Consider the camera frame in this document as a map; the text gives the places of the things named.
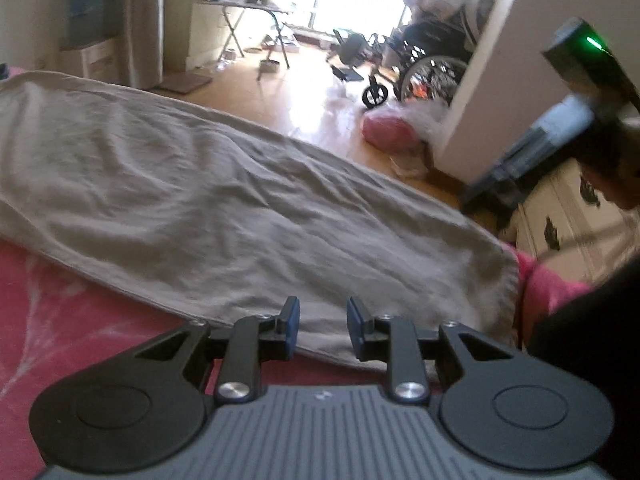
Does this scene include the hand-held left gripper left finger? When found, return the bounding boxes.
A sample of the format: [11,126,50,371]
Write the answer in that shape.
[135,296,301,407]

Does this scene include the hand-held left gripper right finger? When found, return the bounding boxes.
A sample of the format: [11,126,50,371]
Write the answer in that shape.
[346,296,516,406]

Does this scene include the beige pants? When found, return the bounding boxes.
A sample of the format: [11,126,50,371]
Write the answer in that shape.
[0,71,521,373]

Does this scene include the person's right hand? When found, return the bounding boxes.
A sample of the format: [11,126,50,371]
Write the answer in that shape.
[580,110,640,211]

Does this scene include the white dresser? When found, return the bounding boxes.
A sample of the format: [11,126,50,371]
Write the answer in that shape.
[510,157,640,286]

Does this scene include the black wheelchair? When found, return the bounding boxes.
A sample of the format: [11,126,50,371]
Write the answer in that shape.
[327,7,483,110]

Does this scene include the clear plastic bag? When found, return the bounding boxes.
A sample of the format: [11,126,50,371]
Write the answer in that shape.
[390,102,451,178]

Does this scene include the pink plastic bag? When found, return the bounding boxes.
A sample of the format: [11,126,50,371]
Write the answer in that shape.
[362,109,428,153]

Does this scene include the pink floral blanket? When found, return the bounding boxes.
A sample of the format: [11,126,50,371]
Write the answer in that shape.
[0,62,596,480]

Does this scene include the person's black clothing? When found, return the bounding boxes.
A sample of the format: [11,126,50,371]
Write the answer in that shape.
[527,265,640,480]

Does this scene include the brown floor mat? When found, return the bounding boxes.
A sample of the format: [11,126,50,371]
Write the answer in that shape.
[152,72,213,95]

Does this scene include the folding table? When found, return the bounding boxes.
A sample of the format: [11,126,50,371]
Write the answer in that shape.
[197,0,296,81]

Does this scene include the white water dispenser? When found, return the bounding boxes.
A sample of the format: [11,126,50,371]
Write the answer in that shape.
[60,35,121,81]

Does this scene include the beige curtain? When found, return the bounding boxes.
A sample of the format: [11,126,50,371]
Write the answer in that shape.
[122,0,166,91]

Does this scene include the blue water bottle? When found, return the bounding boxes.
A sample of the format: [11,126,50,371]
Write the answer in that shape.
[67,0,123,46]

